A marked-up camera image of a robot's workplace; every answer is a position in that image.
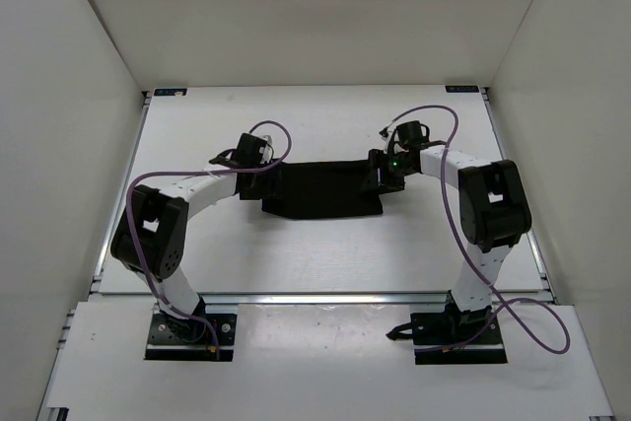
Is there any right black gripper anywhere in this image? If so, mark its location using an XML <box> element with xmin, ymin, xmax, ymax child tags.
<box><xmin>361</xmin><ymin>150</ymin><xmax>415</xmax><ymax>196</ymax></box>

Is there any black skirt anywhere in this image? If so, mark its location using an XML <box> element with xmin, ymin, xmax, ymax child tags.
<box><xmin>261</xmin><ymin>159</ymin><xmax>383</xmax><ymax>220</ymax></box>

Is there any aluminium rail front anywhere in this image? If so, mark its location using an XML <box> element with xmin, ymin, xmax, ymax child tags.
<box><xmin>88</xmin><ymin>290</ymin><xmax>553</xmax><ymax>306</ymax></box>

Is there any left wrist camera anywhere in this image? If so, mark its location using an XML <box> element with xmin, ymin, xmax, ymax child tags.
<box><xmin>260</xmin><ymin>135</ymin><xmax>275</xmax><ymax>158</ymax></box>

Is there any blue label left corner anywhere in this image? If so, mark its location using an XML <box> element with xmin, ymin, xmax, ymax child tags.
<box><xmin>153</xmin><ymin>88</ymin><xmax>187</xmax><ymax>97</ymax></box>

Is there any blue label right corner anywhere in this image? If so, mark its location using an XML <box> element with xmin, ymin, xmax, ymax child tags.
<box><xmin>445</xmin><ymin>85</ymin><xmax>480</xmax><ymax>94</ymax></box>

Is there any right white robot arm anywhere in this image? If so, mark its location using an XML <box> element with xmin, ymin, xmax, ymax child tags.
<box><xmin>362</xmin><ymin>120</ymin><xmax>531</xmax><ymax>343</ymax></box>

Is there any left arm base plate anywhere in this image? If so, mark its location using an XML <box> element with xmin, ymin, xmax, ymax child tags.
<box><xmin>144</xmin><ymin>305</ymin><xmax>238</xmax><ymax>362</ymax></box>

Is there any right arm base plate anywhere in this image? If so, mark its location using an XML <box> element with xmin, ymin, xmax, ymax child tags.
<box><xmin>386</xmin><ymin>312</ymin><xmax>508</xmax><ymax>366</ymax></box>

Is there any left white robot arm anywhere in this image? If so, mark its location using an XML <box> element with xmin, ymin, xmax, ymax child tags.
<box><xmin>110</xmin><ymin>131</ymin><xmax>280</xmax><ymax>345</ymax></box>

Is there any blue label corner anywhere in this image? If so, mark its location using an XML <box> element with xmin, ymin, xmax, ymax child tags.
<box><xmin>153</xmin><ymin>88</ymin><xmax>187</xmax><ymax>97</ymax></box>
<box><xmin>445</xmin><ymin>85</ymin><xmax>480</xmax><ymax>94</ymax></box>

